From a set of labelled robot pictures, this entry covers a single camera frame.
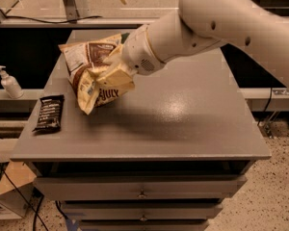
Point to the green and yellow sponge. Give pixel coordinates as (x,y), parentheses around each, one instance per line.
(124,37)

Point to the middle grey drawer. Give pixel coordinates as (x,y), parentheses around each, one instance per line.
(142,211)

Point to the white pump soap bottle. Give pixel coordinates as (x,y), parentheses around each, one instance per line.
(10,84)

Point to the grey drawer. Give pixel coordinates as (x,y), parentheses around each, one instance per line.
(149,225)
(142,211)
(139,188)

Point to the top grey drawer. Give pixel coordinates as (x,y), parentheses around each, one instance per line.
(139,188)

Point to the metal frame leg left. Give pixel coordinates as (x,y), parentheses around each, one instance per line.
(76,9)

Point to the brown and cream chip bag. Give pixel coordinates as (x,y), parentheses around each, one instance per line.
(84,61)

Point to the cardboard box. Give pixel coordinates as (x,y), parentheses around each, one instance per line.
(14,199)

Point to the grey drawer cabinet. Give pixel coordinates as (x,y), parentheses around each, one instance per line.
(190,119)

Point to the bottom grey drawer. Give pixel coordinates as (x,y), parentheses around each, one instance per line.
(149,225)

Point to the black snack bar wrapper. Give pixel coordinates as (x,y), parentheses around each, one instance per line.
(50,114)

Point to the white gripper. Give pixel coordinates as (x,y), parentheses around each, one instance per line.
(139,53)

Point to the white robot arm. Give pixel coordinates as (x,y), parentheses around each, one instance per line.
(197,26)

